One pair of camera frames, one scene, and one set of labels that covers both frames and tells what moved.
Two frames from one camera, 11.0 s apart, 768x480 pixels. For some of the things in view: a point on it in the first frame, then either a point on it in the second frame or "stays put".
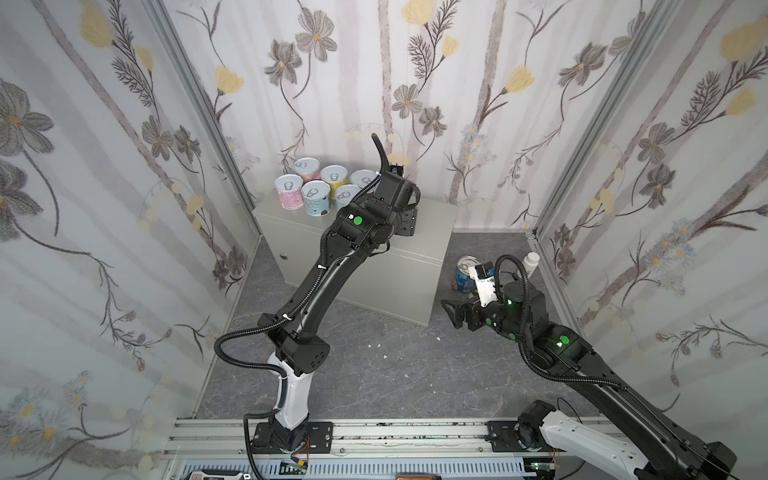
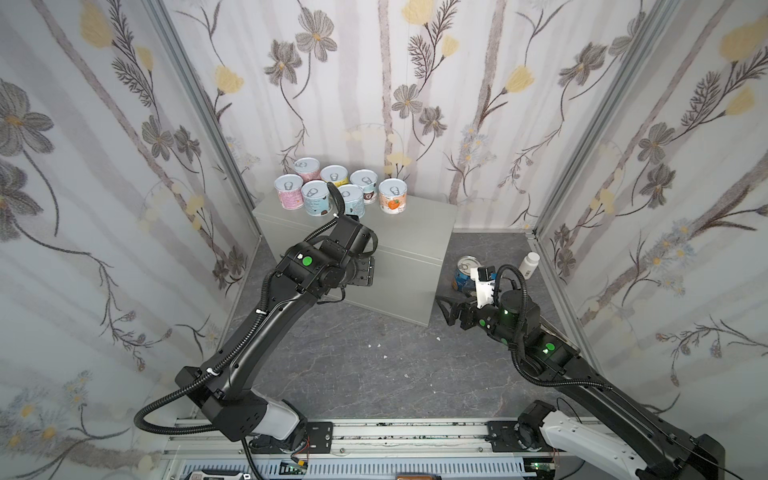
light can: x=344 y=195 stays put
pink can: x=308 y=168 stays put
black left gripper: x=405 y=218 to x=364 y=270
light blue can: x=363 y=177 stays put
